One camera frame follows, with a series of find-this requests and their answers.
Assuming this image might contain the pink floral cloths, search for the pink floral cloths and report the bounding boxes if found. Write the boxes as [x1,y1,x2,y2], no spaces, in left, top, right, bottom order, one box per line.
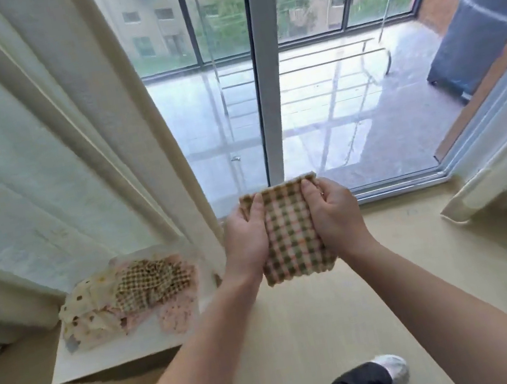
[110,249,207,345]

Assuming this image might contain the white linen curtain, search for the white linen curtain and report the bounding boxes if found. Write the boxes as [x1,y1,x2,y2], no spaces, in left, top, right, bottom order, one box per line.
[0,0,239,357]

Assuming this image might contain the person's right forearm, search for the person's right forearm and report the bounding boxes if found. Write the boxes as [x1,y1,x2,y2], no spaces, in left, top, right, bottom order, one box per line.
[345,213,507,384]

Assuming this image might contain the white sliding door frame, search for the white sliding door frame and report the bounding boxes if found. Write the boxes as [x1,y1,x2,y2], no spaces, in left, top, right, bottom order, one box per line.
[87,0,507,246]

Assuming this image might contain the person's left hand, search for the person's left hand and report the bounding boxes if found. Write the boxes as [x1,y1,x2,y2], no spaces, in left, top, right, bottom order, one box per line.
[211,192,280,288]

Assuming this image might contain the dark balcony window frame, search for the dark balcony window frame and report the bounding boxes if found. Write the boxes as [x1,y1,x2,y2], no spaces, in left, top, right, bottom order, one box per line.
[97,0,470,88]

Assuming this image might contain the person's right hand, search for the person's right hand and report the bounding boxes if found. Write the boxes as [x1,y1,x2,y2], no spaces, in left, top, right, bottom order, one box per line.
[298,168,378,268]

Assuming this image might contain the brown checked cloth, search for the brown checked cloth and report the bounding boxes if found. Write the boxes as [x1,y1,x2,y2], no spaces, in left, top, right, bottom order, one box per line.
[236,170,340,291]
[108,251,200,317]

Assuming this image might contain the person's white shoe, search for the person's white shoe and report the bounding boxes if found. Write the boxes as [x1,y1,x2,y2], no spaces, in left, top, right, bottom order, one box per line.
[371,350,412,384]

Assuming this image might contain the cream polka dot cloths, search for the cream polka dot cloths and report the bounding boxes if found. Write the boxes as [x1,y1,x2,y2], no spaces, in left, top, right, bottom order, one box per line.
[51,269,134,353]

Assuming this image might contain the person's left forearm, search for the person's left forearm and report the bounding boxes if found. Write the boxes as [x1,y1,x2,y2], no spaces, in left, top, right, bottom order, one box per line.
[100,266,283,384]

